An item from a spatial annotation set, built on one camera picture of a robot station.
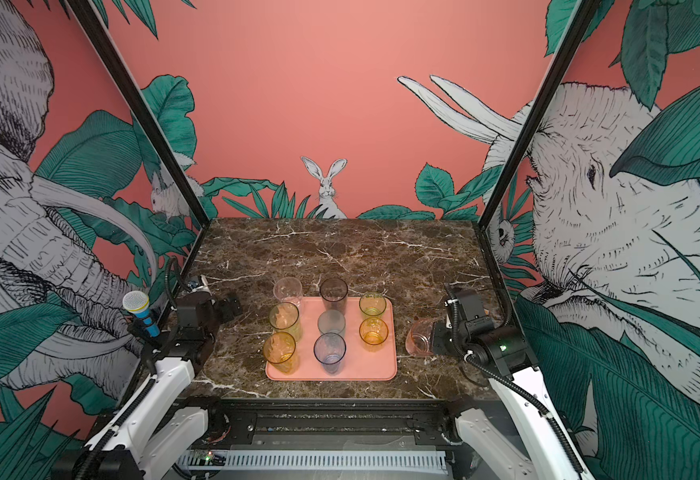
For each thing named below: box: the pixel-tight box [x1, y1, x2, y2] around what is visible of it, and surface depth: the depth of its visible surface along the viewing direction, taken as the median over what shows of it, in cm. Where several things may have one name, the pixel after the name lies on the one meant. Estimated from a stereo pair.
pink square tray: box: [265, 297, 396, 381], surface depth 85 cm
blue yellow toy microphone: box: [122, 290, 161, 338], surface depth 73 cm
